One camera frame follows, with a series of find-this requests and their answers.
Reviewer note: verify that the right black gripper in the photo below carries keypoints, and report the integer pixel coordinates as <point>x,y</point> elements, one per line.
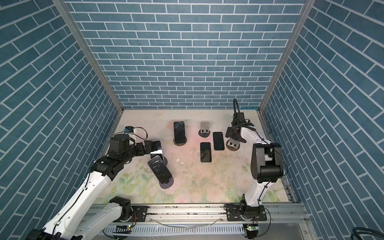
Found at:
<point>229,133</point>

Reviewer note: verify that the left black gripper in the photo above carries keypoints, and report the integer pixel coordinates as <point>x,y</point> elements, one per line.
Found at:
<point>147,147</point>

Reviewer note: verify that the shiny phone stand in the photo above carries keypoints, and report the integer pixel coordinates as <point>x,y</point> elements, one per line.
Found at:
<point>218,139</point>
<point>156,150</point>
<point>206,153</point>

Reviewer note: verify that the black phone stand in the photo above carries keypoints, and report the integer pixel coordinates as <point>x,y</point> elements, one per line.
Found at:
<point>160,169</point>
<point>179,131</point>

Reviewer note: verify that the grey phone stand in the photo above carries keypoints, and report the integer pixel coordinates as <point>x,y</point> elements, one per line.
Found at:
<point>204,131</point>
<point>167,184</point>

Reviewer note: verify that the black phone back stand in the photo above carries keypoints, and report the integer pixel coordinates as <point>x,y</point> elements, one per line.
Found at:
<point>179,131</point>

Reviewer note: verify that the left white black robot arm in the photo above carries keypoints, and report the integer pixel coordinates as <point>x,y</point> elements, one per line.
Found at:
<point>122,150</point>

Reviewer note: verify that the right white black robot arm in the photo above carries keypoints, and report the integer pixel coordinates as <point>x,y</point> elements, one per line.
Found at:
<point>266,167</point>

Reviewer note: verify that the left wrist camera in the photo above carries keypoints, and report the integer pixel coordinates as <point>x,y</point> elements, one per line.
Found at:
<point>130,130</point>

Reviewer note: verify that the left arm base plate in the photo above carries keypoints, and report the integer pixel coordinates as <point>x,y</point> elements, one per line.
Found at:
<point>135,214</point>

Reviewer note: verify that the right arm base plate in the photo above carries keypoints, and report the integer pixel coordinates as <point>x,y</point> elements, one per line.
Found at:
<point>237,213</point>

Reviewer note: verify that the aluminium mounting rail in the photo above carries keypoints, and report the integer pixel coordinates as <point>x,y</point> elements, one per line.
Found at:
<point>195,214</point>

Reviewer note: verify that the white slotted cable duct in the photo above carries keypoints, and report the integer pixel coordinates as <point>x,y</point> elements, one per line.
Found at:
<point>157,230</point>

